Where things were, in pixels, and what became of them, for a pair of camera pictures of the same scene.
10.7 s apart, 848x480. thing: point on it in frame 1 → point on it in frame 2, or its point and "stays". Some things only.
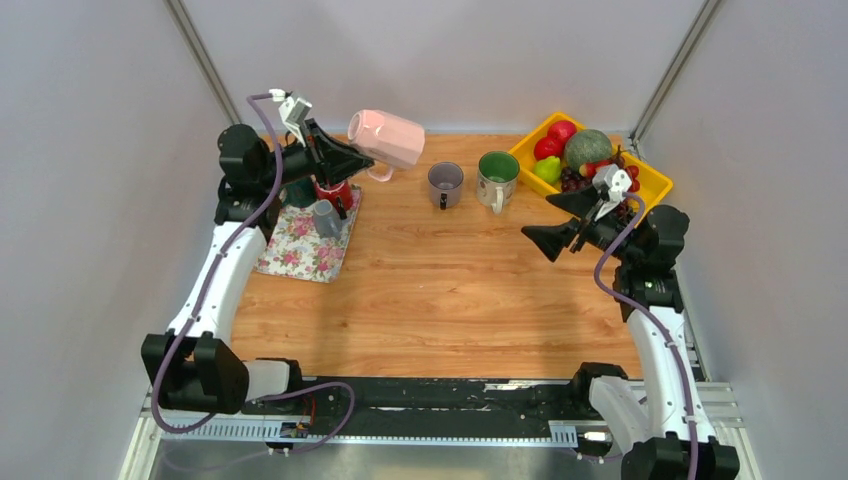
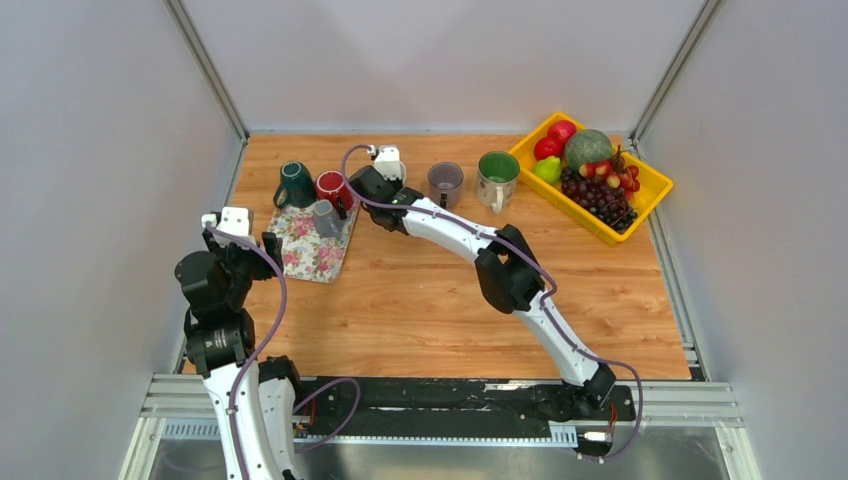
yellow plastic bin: (523, 152) stays
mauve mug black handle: (445, 179) stays
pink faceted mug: (390, 140) → (403, 173)
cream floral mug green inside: (497, 176) stays
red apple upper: (561, 130) stays
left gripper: (337, 160) → (263, 269)
